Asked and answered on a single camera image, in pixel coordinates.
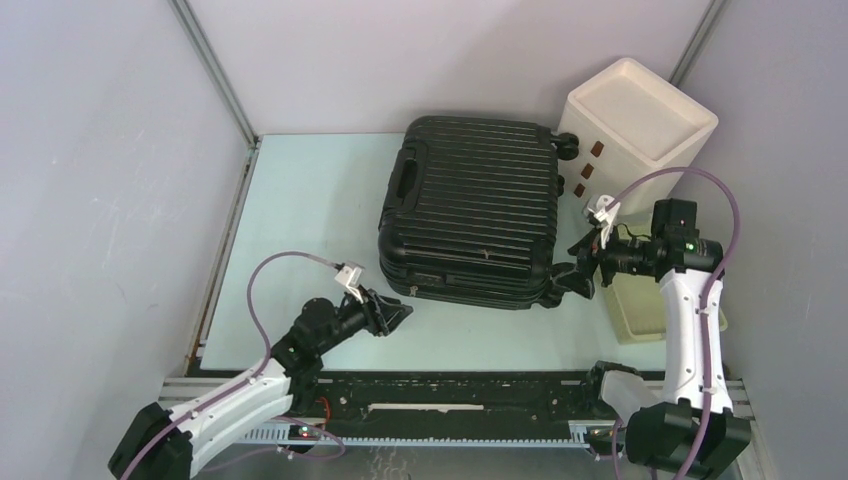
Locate pale yellow perforated basket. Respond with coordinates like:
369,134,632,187
599,220,724,344

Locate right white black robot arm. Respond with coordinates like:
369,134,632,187
555,195,752,479

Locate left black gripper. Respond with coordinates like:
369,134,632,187
315,284,411,355

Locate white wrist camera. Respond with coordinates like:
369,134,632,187
583,195,621,250
334,263,365,304

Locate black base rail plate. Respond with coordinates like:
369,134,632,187
291,370,615,443

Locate white stacked drawer unit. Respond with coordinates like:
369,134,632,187
558,58,719,202

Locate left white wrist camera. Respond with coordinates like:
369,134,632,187
334,263,365,304

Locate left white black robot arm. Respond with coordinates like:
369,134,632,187
107,289,413,479

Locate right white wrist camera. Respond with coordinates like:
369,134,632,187
583,195,621,250

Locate black ribbed hard-shell suitcase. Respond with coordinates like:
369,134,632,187
377,115,579,310

